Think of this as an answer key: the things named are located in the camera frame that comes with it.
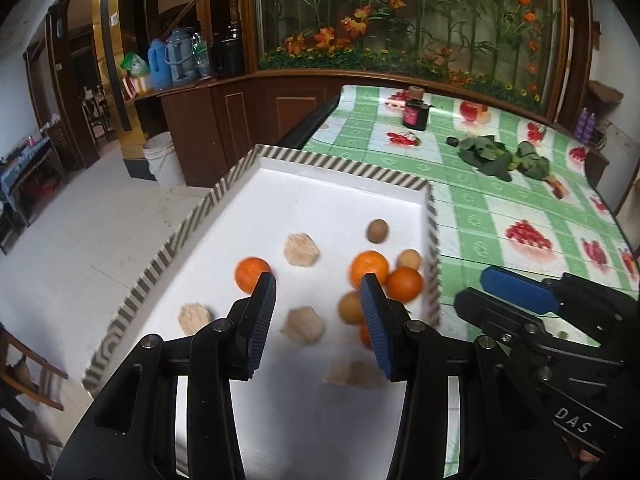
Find left leafy green vegetable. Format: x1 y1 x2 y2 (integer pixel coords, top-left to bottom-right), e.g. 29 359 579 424
458 136 518 182

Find beige cylinder cake back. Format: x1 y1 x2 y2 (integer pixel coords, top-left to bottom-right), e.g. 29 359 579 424
177 304 213 336

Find red jujube near vegetables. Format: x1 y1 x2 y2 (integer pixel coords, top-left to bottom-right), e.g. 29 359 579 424
547 180 566 200

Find beige square cake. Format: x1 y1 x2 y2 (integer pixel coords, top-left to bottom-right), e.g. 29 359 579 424
322 359 386 389
284 233 320 268

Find tan round fruit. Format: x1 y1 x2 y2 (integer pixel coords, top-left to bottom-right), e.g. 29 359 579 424
396 249 422 270

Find white tray with striped rim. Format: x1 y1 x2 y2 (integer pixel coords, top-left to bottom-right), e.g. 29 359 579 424
84 146 438 479

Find blue thermos jug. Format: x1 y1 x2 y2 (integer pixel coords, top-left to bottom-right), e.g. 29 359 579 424
148 39 172 90

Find dark wooden cabinet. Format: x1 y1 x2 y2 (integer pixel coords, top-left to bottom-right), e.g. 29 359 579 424
134 70 345 188

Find black jar with pink label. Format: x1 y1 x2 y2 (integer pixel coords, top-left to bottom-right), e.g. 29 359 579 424
402 99 432 131

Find green snack bag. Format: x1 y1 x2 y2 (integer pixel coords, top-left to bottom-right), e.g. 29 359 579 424
119 51 150 78

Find grey-blue thermos jug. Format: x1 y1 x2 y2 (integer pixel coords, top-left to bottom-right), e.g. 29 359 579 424
165 28 198 87

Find leafy green vegetable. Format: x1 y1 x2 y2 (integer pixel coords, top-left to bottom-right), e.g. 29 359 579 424
515 141 551 181
458 136 518 182

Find right leafy green vegetable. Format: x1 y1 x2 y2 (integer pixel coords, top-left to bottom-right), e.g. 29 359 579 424
515 141 551 181

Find small dark round object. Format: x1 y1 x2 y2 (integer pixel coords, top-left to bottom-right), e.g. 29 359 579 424
446 136 459 148

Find beige cylinder cake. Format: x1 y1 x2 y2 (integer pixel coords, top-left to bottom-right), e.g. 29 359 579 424
177 304 213 336
281 306 326 346

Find brown round fruit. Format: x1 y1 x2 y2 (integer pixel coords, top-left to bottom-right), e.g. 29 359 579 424
337 290 364 325

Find purple bottles on shelf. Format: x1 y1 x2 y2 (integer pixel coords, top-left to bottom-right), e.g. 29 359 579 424
573 107 596 144

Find beige cylinder cake front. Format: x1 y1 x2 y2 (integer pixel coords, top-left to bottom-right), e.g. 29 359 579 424
281 306 326 346

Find white plastic bucket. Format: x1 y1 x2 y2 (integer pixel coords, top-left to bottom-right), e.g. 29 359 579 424
142 131 186 190

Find brown kiwi fruit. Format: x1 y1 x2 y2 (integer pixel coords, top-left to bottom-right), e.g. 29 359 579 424
366 219 390 244

